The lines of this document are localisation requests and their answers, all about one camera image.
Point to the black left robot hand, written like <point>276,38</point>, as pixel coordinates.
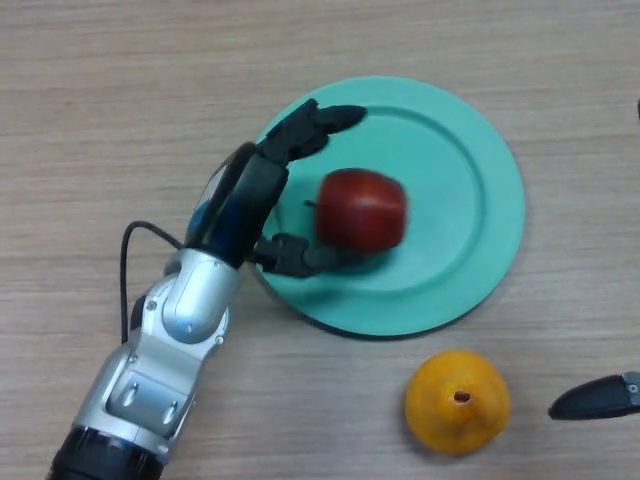
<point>240,205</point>

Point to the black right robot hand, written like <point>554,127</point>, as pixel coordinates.
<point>595,397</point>

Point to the red apple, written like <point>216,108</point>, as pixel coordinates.
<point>365,210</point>

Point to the green round plate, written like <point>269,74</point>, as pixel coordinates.
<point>450,225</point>

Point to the orange-yellow pear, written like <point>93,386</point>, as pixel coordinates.
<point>440,405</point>

